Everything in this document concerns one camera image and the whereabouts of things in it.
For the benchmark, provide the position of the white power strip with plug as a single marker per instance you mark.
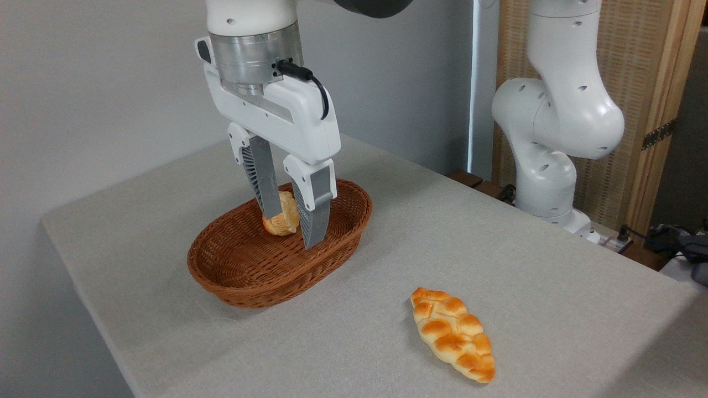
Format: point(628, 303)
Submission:
point(617, 242)

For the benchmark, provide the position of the wooden woven folding screen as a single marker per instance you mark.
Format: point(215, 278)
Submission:
point(641, 55)

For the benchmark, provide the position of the metal screen hinge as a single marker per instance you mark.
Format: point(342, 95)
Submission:
point(657, 135)

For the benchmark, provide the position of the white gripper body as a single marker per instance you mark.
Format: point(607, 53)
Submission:
point(298, 124)

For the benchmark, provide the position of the grey tablecloth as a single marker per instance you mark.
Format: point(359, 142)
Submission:
point(498, 276)

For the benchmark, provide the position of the small round bread roll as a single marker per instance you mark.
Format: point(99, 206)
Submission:
point(287, 218)

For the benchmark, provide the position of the long braided bread loaf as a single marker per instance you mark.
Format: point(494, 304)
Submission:
point(451, 331)

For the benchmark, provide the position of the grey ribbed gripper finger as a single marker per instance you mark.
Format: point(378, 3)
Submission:
point(318, 210)
point(264, 177)

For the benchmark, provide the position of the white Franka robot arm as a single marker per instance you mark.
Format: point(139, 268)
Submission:
point(553, 110)

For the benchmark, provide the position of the brown oval wicker basket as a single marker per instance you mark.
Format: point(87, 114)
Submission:
point(249, 276)

